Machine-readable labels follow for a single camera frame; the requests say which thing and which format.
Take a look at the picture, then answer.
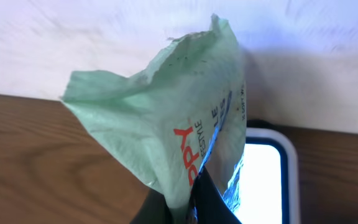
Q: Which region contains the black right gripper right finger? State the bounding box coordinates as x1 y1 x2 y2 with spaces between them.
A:
191 168 241 224

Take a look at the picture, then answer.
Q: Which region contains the mint green wipes packet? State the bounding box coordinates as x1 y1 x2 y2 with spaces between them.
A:
62 15 247 223

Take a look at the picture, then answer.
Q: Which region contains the white barcode scanner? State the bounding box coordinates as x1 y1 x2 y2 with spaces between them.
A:
234 128 301 224

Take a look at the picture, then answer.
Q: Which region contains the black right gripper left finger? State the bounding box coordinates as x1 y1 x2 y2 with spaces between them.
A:
130 189 172 224

